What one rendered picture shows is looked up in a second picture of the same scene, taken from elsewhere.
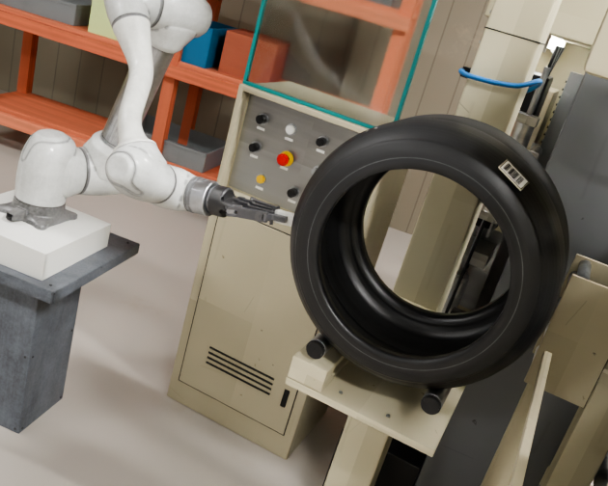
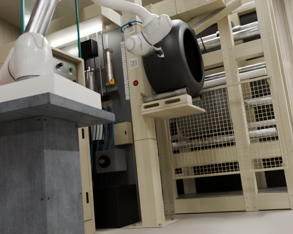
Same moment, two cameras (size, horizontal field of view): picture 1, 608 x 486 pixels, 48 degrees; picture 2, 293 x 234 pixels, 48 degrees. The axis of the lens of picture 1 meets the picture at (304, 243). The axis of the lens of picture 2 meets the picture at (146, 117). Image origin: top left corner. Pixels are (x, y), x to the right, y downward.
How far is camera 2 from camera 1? 2.84 m
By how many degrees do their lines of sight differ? 86
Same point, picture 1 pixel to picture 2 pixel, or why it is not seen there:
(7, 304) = (66, 154)
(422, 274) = (147, 86)
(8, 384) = (76, 226)
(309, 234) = (182, 49)
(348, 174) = (182, 30)
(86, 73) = not seen: outside the picture
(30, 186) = (50, 65)
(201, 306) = not seen: hidden behind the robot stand
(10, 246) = (87, 93)
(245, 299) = not seen: hidden behind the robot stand
